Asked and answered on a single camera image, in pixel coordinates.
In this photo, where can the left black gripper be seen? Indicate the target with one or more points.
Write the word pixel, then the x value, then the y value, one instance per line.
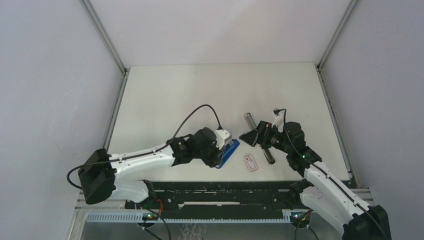
pixel 216 157

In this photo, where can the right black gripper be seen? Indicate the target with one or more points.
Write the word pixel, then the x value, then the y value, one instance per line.
pixel 263 131

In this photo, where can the blue black stapler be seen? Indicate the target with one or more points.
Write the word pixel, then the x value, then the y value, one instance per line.
pixel 230 148

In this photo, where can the red white staple box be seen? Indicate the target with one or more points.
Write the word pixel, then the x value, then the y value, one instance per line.
pixel 251 163

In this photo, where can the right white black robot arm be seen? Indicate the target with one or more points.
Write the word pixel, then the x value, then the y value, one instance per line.
pixel 319 189

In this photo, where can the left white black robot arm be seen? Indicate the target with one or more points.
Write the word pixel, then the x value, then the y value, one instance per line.
pixel 106 176

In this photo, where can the left green circuit board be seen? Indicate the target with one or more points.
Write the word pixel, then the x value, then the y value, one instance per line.
pixel 150 217

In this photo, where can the green circuit board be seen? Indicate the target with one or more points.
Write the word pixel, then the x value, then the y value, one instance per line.
pixel 296 218
pixel 150 217

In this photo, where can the right green circuit board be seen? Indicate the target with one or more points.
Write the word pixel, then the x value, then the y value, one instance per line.
pixel 296 218

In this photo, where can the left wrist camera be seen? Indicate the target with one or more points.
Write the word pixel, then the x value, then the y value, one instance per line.
pixel 222 136

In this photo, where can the right aluminium frame post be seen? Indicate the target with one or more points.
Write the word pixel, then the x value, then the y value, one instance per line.
pixel 320 70

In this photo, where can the aluminium frame post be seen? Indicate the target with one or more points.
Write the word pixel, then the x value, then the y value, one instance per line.
pixel 99 27
pixel 320 70

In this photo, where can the left aluminium frame post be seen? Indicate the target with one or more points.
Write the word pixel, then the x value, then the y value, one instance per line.
pixel 99 27

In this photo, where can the aluminium front rail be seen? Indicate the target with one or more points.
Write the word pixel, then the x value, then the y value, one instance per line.
pixel 119 204

